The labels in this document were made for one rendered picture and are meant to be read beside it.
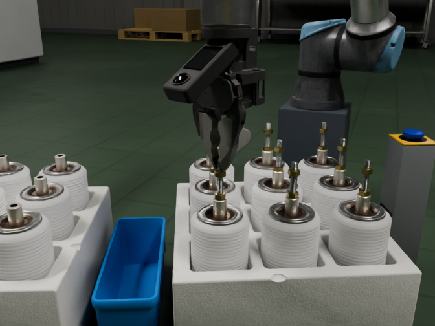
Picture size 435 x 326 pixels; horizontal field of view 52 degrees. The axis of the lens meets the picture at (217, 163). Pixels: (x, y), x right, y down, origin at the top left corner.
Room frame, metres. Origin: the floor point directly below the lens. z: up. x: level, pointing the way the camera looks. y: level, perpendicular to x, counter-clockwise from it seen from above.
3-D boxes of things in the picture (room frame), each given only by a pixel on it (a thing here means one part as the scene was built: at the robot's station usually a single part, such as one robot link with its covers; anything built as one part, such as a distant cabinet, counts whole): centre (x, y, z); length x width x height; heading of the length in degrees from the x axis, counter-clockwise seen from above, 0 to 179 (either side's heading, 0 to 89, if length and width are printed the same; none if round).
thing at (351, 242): (0.67, -0.24, 0.16); 0.10 x 0.10 x 0.18
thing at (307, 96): (1.25, -0.28, 0.35); 0.15 x 0.15 x 0.10
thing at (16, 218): (0.62, 0.32, 0.26); 0.02 x 0.02 x 0.03
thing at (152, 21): (7.42, 0.84, 0.23); 1.25 x 0.86 x 0.45; 69
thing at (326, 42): (1.24, -0.29, 0.47); 0.13 x 0.12 x 0.14; 53
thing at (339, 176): (0.78, -0.23, 0.26); 0.02 x 0.02 x 0.03
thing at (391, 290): (0.78, -0.11, 0.09); 0.39 x 0.39 x 0.18; 4
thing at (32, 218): (0.62, 0.32, 0.25); 0.08 x 0.08 x 0.01
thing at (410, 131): (0.87, -0.40, 0.32); 0.04 x 0.04 x 0.02
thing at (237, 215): (0.65, 0.00, 0.25); 0.08 x 0.08 x 0.01
